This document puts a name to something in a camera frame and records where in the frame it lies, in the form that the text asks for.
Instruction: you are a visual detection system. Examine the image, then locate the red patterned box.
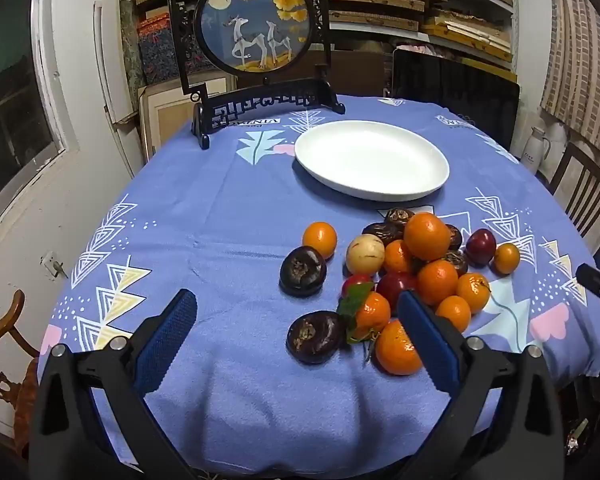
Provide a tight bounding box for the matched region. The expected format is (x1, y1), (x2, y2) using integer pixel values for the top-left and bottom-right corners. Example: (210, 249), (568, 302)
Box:
(137, 16), (173, 36)

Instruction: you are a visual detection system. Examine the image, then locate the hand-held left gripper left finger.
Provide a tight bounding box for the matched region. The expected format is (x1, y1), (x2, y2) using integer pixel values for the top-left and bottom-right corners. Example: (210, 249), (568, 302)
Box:
(27, 288), (201, 480)

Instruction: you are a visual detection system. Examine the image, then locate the dark red plum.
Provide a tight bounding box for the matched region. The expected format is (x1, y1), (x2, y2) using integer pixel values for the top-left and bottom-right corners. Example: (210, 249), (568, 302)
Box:
(465, 228), (497, 266)
(376, 271), (418, 311)

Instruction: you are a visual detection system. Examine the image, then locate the black flat panel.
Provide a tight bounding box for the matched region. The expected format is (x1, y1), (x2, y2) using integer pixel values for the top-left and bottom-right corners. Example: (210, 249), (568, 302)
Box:
(392, 49), (521, 151)

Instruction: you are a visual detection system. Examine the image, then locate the blue printed tablecloth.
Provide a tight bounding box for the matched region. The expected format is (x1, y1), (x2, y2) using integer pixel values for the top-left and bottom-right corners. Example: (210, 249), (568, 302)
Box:
(37, 94), (600, 476)

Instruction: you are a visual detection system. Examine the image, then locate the shelf of wooden boxes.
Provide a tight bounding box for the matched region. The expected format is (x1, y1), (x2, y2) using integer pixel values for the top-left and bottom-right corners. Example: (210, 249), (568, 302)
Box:
(327, 0), (516, 61)

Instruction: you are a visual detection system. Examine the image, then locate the small bright red fruit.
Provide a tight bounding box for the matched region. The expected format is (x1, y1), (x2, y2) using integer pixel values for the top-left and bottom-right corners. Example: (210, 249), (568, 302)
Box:
(341, 274), (375, 300)

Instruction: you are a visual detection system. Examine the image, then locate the round deer embroidery table screen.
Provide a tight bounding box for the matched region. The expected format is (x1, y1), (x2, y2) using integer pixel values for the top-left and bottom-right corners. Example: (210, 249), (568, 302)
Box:
(166, 0), (347, 150)

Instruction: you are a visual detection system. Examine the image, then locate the white framed window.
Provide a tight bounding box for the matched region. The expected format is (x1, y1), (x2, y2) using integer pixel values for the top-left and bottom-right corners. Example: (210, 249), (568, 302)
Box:
(0, 0), (78, 241)

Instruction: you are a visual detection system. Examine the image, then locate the slatted wooden chair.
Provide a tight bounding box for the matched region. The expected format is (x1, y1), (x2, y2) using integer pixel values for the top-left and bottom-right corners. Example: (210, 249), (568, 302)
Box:
(547, 142), (600, 256)

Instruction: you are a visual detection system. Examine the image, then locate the pale yellow round fruit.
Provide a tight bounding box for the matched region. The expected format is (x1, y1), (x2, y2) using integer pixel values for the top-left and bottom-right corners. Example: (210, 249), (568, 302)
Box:
(346, 234), (386, 276)

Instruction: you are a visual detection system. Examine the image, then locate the small yellowish orange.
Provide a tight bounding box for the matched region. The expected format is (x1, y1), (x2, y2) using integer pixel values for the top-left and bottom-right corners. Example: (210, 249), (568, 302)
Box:
(494, 243), (521, 275)

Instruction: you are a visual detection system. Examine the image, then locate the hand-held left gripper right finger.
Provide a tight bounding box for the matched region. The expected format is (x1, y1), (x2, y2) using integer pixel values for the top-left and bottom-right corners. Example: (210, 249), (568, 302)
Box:
(395, 288), (566, 480)

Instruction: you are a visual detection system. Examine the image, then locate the small tangerine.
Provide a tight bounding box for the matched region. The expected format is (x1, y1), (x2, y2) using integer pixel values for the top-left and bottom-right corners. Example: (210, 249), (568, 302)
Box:
(375, 319), (425, 377)
(435, 295), (472, 333)
(383, 240), (415, 274)
(302, 221), (338, 259)
(416, 259), (459, 306)
(456, 273), (492, 315)

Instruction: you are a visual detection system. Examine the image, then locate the large orange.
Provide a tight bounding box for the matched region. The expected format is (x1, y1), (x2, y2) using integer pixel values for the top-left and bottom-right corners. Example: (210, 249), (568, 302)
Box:
(404, 212), (452, 262)

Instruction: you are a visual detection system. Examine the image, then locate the carved wooden chair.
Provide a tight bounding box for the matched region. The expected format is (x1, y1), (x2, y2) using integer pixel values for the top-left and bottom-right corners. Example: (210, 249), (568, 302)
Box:
(0, 289), (41, 461)

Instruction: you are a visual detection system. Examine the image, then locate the white oval plate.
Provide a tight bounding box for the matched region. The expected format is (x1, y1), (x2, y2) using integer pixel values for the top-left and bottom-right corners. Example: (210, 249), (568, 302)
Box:
(294, 120), (451, 202)

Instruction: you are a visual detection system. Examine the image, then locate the blue patterned box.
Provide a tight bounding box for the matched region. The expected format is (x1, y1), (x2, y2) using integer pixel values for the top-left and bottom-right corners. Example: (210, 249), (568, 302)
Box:
(139, 30), (181, 86)

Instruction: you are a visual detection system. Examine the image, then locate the wall socket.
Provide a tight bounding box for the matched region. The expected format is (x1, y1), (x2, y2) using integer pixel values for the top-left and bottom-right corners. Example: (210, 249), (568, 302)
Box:
(41, 251), (68, 281)

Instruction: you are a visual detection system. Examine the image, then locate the tangerine with green leaf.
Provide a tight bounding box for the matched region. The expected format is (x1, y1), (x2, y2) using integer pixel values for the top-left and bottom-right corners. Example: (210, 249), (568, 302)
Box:
(336, 282), (392, 346)

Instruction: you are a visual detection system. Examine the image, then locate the beige patterned curtain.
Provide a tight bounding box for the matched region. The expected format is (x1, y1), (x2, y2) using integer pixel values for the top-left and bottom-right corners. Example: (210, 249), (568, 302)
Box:
(540, 0), (600, 156)

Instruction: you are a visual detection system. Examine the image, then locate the white thermos jug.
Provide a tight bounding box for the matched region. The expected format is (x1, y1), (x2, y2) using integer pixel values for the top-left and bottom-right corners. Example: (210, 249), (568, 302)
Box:
(521, 126), (553, 173)

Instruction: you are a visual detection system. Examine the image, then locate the leaning framed picture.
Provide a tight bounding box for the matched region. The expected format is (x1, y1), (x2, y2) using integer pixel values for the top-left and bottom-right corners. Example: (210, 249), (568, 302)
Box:
(139, 74), (238, 158)

